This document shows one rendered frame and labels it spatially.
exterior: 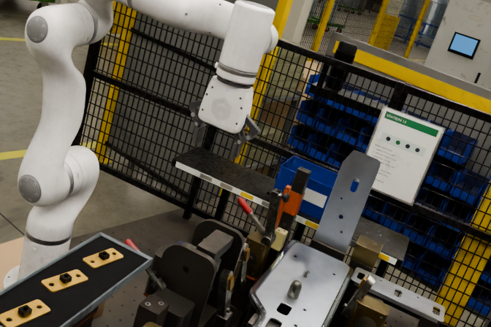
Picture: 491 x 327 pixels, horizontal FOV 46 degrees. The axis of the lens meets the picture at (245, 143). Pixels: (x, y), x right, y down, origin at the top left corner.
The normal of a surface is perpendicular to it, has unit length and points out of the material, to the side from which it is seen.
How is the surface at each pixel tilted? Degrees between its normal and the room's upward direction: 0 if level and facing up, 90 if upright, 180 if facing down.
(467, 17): 90
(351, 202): 90
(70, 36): 84
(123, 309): 0
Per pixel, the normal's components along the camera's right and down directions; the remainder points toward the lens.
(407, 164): -0.37, 0.21
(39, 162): -0.18, -0.18
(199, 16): 0.76, 0.44
